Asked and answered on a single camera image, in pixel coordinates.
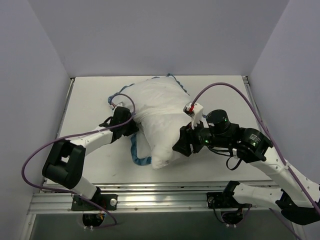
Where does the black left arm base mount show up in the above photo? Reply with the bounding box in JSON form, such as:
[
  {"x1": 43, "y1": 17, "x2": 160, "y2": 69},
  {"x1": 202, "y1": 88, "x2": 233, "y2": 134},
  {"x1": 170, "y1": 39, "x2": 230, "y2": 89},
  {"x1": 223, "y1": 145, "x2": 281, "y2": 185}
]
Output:
[{"x1": 71, "y1": 194, "x2": 118, "y2": 212}]

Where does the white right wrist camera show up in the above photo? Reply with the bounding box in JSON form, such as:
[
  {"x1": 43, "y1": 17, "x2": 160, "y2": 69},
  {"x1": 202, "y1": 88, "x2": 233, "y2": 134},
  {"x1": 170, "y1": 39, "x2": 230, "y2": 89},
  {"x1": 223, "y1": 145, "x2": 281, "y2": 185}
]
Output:
[{"x1": 183, "y1": 102, "x2": 204, "y2": 130}]

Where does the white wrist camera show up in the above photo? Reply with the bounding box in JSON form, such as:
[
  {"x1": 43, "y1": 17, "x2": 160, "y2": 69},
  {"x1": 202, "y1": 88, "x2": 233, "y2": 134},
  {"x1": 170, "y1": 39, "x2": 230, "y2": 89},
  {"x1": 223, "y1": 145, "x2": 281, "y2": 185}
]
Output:
[
  {"x1": 109, "y1": 101, "x2": 125, "y2": 111},
  {"x1": 183, "y1": 102, "x2": 204, "y2": 130}
]

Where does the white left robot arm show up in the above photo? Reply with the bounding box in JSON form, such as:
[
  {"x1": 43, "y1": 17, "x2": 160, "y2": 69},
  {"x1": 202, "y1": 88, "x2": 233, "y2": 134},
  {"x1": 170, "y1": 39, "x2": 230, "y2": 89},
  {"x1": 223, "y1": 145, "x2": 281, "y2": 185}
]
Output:
[{"x1": 42, "y1": 106, "x2": 138, "y2": 210}]

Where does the aluminium right side rail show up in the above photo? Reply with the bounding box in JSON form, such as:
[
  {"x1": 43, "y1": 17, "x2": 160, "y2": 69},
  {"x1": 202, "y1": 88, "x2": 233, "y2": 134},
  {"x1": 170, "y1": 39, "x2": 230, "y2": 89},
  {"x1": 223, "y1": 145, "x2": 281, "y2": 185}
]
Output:
[{"x1": 241, "y1": 74, "x2": 287, "y2": 188}]

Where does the aluminium left side rail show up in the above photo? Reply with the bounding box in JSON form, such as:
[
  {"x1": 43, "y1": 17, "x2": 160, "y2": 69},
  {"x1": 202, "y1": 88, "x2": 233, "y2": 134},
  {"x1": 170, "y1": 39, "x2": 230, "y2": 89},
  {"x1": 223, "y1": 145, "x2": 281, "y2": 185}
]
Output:
[{"x1": 42, "y1": 77, "x2": 76, "y2": 191}]

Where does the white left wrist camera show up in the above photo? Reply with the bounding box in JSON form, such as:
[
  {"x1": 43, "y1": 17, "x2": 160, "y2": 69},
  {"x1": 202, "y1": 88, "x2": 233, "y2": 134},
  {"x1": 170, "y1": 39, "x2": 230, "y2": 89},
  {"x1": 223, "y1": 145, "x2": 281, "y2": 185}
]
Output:
[{"x1": 109, "y1": 101, "x2": 125, "y2": 111}]

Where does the blue houndstooth pillow with pillowcase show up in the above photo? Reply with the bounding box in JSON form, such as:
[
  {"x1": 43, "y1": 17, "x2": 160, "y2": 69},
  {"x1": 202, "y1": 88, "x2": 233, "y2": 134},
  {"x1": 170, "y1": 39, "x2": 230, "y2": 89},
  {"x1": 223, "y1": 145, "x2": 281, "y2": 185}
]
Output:
[{"x1": 108, "y1": 74, "x2": 192, "y2": 166}]

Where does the aluminium rail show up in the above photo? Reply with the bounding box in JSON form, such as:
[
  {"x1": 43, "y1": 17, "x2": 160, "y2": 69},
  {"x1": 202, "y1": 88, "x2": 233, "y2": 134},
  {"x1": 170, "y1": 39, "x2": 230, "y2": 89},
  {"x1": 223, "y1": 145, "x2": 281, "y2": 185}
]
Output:
[
  {"x1": 241, "y1": 74, "x2": 287, "y2": 188},
  {"x1": 42, "y1": 77, "x2": 76, "y2": 191}
]

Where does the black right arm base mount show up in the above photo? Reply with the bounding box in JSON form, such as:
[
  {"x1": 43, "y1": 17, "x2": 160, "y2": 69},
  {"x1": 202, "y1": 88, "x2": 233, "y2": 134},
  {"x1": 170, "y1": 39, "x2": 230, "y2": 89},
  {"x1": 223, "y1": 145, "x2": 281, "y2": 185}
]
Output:
[{"x1": 206, "y1": 192, "x2": 252, "y2": 209}]

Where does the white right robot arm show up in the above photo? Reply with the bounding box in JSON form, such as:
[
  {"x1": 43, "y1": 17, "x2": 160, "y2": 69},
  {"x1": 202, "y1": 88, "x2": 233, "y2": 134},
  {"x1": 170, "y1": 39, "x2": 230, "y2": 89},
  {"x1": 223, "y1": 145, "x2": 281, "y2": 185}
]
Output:
[{"x1": 172, "y1": 109, "x2": 320, "y2": 226}]

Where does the white pillow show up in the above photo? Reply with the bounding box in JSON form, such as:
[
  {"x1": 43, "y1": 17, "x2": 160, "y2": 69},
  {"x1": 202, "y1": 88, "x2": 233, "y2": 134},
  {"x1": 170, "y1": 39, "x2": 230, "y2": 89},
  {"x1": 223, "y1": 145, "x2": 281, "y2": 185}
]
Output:
[{"x1": 141, "y1": 113, "x2": 190, "y2": 170}]

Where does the aluminium front rail frame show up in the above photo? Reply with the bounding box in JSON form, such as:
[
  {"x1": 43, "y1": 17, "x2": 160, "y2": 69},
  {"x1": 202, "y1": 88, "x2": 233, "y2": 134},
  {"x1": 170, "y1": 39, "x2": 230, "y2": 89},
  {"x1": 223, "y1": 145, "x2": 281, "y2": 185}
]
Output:
[{"x1": 27, "y1": 181, "x2": 300, "y2": 214}]

